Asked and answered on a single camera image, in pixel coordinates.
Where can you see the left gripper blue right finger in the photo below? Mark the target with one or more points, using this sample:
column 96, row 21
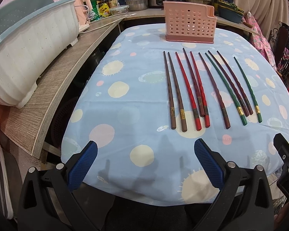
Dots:
column 211, row 162

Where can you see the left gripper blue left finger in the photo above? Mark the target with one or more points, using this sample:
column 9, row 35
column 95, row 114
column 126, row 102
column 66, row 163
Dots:
column 79, row 164

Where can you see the brown chopstick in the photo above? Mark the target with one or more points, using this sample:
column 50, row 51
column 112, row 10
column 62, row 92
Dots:
column 170, row 95
column 179, row 97

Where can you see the red chopstick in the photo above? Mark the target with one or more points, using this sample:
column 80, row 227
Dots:
column 202, row 93
column 190, row 95

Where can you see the dark maroon chopstick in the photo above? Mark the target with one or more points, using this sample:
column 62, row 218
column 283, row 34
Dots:
column 195, row 85
column 238, row 96
column 237, row 85

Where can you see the person's right hand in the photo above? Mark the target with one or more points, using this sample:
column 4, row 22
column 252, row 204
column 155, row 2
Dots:
column 281, row 215

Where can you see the blue patterned tablecloth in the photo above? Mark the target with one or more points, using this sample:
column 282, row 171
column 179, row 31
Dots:
column 149, row 100

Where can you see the pink floral cloth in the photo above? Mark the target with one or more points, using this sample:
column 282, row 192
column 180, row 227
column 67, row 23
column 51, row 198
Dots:
column 259, row 41

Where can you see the pink perforated utensil holder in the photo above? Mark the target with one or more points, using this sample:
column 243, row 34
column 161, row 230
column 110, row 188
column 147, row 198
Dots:
column 189, row 22

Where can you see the white dish rack bin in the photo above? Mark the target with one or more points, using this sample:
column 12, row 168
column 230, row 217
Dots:
column 32, row 34

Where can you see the dark green basin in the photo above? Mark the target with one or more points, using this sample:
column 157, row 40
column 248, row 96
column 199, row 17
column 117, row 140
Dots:
column 230, row 12

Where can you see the green milk powder can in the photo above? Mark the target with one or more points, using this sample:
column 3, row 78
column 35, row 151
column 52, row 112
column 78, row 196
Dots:
column 94, row 13

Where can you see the yellow snack packet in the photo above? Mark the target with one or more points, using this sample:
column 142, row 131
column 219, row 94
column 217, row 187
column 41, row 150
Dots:
column 104, row 10

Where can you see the pink electric kettle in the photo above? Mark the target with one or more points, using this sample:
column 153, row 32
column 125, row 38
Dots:
column 83, row 7

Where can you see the clear food container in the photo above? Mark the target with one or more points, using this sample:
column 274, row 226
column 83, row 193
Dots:
column 122, row 9

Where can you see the oil bottle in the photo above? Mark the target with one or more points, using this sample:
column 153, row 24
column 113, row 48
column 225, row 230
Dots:
column 113, row 3

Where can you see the small steel lidded pot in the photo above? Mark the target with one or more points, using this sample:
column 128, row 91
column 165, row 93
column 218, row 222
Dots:
column 137, row 5

